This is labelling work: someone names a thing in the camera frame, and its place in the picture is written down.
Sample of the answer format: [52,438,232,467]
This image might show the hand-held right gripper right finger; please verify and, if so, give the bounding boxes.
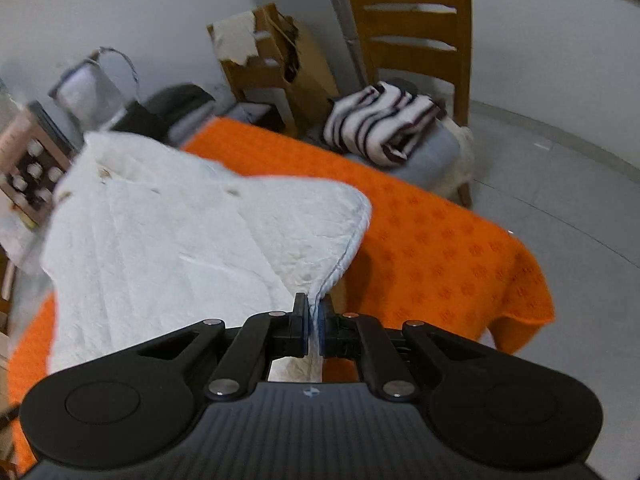
[317,295,488,402]

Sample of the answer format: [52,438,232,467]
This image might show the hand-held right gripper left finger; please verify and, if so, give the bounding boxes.
[135,292,310,401]

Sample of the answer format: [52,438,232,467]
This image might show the white quilted vest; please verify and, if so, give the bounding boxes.
[40,131,373,386]

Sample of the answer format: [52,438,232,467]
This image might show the orange patterned mat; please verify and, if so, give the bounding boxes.
[7,116,556,476]

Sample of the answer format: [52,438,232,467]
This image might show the grey seat cushion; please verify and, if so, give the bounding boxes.
[305,120,476,197]

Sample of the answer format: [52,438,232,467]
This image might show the striped folded cloth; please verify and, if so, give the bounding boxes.
[322,81,447,168]

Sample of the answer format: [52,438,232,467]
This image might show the brown paper bag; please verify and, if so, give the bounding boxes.
[207,3,341,138]

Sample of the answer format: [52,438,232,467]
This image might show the dark grey folded cloth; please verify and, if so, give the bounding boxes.
[145,83,217,123]

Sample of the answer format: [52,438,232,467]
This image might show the black folded cloth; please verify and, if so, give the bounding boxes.
[112,100,171,143]

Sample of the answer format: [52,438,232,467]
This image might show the white crumpled paper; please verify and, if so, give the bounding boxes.
[212,10,259,67]

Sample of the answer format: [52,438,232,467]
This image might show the wooden slat-back chair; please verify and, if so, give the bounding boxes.
[346,0,473,208]

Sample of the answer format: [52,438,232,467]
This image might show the white plastic bag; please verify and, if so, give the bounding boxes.
[48,47,141,130]

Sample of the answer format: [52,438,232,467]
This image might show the brown picture frame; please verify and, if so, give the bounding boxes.
[0,101,77,226]

